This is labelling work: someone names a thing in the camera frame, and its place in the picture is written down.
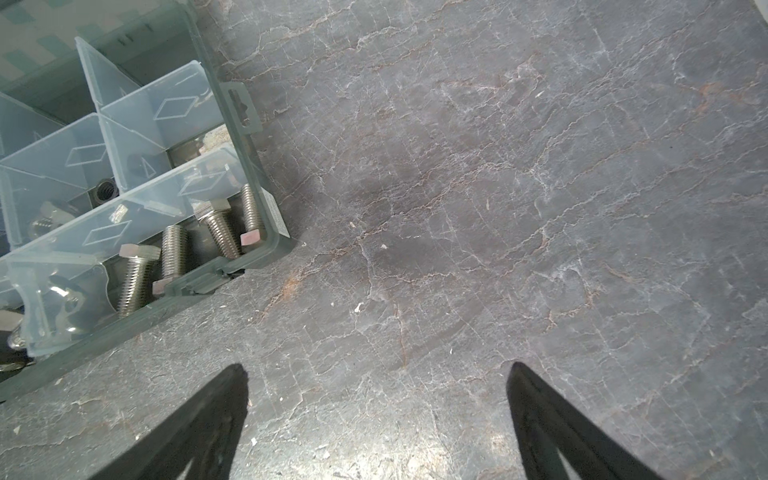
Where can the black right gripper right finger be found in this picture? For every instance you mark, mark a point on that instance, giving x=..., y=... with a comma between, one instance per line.
x=550, y=432

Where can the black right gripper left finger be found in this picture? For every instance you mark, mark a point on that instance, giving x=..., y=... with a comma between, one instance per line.
x=197, y=441

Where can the silver wing nut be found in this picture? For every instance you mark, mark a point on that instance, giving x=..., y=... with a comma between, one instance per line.
x=64, y=300
x=11, y=321

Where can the silver hex bolt short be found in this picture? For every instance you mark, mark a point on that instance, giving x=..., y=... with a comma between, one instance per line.
x=173, y=258

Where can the dark hex bolt large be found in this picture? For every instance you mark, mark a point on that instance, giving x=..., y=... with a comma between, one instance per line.
x=254, y=233

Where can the black hex nut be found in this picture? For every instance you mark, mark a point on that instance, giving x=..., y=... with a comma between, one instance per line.
x=105, y=191

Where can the silver hex nut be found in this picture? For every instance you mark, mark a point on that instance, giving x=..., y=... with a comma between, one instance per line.
x=52, y=215

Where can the green transparent compartment organizer box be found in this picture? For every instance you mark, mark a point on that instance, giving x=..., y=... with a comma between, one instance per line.
x=134, y=91

